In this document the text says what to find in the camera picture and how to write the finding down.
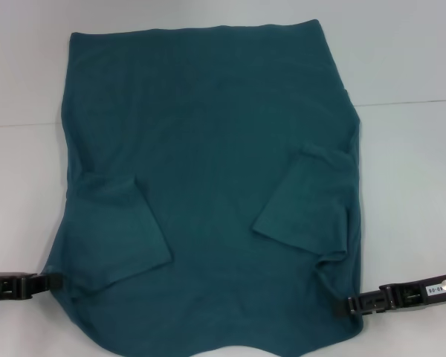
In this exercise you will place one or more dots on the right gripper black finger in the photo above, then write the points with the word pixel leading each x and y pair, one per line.
pixel 360 299

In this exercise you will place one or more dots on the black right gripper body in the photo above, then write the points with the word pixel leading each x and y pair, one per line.
pixel 416 294

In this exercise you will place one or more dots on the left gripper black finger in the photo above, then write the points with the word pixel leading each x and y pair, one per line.
pixel 48 284

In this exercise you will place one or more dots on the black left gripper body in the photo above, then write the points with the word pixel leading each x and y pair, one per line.
pixel 7 286

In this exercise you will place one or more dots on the blue shirt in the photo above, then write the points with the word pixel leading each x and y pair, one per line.
pixel 208 167

